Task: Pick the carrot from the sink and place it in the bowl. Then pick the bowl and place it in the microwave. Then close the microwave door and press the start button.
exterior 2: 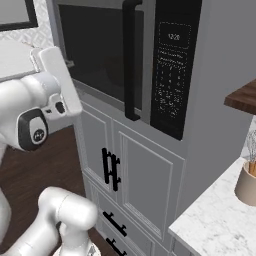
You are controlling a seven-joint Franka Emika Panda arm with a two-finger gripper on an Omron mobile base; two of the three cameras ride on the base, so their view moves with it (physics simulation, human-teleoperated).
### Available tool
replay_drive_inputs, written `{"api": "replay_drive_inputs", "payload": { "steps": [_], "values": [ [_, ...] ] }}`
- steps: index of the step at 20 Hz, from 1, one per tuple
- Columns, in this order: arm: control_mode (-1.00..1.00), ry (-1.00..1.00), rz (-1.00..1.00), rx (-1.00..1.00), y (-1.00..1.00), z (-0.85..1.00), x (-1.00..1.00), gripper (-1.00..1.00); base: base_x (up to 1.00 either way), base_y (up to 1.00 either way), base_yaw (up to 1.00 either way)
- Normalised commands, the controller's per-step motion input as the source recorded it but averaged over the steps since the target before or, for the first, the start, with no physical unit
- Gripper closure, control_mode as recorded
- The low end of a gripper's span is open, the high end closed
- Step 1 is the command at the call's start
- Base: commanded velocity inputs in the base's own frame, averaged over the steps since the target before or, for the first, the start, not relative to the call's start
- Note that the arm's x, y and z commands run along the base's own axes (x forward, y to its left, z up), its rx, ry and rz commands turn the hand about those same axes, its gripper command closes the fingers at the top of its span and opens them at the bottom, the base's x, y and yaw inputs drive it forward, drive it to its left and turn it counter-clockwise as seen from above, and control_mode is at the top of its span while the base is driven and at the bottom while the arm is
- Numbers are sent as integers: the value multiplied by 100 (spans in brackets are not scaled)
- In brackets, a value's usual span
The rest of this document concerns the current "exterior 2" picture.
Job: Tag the black framed window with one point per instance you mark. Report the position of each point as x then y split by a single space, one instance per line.
32 13

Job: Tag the wide grey cupboard door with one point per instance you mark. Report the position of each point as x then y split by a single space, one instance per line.
146 180

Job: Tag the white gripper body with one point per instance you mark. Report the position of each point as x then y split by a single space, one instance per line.
63 80

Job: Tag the dark wooden shelf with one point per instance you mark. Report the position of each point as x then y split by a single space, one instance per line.
243 98

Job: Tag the grey drawer front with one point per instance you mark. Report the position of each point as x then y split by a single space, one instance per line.
140 230
103 238

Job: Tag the metal whisk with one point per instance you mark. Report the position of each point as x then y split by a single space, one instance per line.
252 145

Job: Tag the wooden utensil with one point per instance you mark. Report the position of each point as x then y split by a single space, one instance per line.
253 168

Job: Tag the black and silver microwave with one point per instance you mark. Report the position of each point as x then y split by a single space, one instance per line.
166 66

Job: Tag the beige utensil pot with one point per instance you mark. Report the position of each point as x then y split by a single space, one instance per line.
246 190

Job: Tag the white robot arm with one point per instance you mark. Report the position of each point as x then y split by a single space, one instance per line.
23 100

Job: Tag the narrow grey cupboard door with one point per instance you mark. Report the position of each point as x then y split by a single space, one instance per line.
93 140

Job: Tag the grey tall cupboard housing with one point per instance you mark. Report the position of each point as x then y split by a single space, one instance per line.
213 60

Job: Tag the microwave door with dark window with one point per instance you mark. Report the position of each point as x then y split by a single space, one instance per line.
96 50

